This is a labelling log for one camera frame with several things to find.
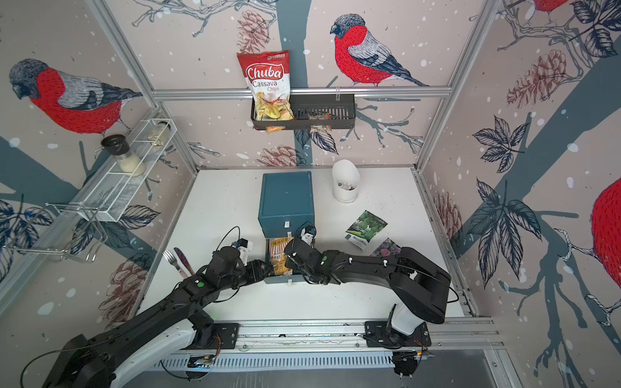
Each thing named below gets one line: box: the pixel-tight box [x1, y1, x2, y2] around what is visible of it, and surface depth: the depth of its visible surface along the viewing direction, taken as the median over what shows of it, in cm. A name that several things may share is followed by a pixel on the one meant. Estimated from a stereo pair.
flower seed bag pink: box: [369, 237, 402, 258], surface depth 95 cm
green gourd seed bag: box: [344, 209, 389, 252], surface depth 100 cm
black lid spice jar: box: [101, 134, 146, 178], surface depth 73 cm
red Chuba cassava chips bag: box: [236, 50, 296, 134], surface depth 85 cm
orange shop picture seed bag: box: [269, 236, 295, 276], surface depth 89 cm
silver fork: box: [162, 248, 188, 279], surface depth 92 cm
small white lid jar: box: [147, 121, 172, 147], surface depth 87 cm
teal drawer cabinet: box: [257, 170, 316, 285], surface depth 83 cm
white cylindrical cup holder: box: [331, 158, 361, 203], surface depth 104 cm
